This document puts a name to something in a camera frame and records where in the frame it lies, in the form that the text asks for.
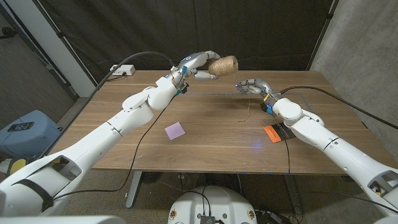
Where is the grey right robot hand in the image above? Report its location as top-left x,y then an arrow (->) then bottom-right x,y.
235,78 -> 280,105

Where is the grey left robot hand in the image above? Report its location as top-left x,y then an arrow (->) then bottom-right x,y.
169,50 -> 222,88

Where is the brown twine spool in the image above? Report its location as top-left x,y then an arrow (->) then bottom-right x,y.
208,55 -> 251,123

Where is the orange and black package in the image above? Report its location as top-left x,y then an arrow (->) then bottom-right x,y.
263,123 -> 296,144

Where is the pink sticky note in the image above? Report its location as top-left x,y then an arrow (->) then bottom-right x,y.
164,121 -> 186,141

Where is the black backdrop curtain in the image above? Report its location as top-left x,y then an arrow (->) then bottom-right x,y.
32,0 -> 335,88

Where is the white power outlet box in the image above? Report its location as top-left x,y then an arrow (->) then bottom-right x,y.
109,64 -> 136,77

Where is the black backdrop stand pole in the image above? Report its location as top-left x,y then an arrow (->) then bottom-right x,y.
307,0 -> 340,71
32,0 -> 101,90

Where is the black ribbed round object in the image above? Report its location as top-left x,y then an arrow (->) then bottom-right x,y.
141,171 -> 163,185

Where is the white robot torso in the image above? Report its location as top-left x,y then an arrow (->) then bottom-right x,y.
167,185 -> 258,224

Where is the grey power strip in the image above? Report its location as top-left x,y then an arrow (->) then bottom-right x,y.
257,210 -> 292,224

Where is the grey table leg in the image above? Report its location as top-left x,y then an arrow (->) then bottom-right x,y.
125,170 -> 144,209

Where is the blue plastic container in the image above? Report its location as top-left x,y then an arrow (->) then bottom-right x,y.
0,110 -> 65,158

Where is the yellow insole black shoe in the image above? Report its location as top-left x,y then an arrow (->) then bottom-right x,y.
7,157 -> 28,175

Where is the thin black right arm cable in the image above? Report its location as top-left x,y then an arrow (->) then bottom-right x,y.
270,113 -> 292,175

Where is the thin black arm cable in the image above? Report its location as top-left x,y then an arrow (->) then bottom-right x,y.
51,102 -> 170,202
270,113 -> 292,175

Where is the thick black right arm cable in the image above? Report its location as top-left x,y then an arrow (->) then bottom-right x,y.
278,86 -> 398,131

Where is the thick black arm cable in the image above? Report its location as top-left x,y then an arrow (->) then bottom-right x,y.
39,51 -> 175,159
278,86 -> 398,131

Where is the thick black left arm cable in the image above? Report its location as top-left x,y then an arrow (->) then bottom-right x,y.
39,51 -> 175,159

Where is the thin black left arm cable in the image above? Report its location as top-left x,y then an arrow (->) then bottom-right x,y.
51,102 -> 170,202

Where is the black torso cable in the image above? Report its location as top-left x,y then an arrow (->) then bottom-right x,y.
185,185 -> 213,218

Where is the black door handle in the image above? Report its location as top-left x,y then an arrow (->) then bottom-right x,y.
0,26 -> 18,40

